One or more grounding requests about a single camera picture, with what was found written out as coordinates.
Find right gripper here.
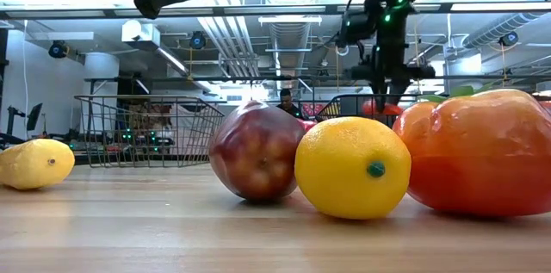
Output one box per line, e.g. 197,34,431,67
348,0,436,114

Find red bell pepper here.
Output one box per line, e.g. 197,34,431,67
296,117,319,133

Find yellow lemon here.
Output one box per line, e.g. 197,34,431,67
294,115,412,221

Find orange tomato green stem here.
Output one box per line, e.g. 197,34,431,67
392,83,551,218

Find dark red apple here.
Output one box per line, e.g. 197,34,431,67
207,100,307,202

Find yellow corn cob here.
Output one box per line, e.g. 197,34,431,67
0,138,77,191

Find white ceiling air unit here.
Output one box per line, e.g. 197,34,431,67
121,19,161,44

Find black ceiling spotlight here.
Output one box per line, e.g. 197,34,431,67
189,30,208,51
498,30,520,48
47,40,70,60

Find white round column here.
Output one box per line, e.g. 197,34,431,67
444,52,484,93
83,52,121,98

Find person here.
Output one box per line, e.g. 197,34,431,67
275,88,305,120

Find black overhead light beam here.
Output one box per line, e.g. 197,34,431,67
0,0,551,22

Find black background monitor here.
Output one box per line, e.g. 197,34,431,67
26,102,45,133

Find black wire basket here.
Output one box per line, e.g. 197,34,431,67
316,93,431,130

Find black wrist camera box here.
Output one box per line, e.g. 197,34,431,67
337,9,381,49

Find grey ceiling air duct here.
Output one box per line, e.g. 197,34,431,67
269,22,312,89

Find bronze wire basket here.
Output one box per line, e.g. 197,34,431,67
74,94,226,169

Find silver spiral air duct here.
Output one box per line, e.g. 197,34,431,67
462,9,551,50

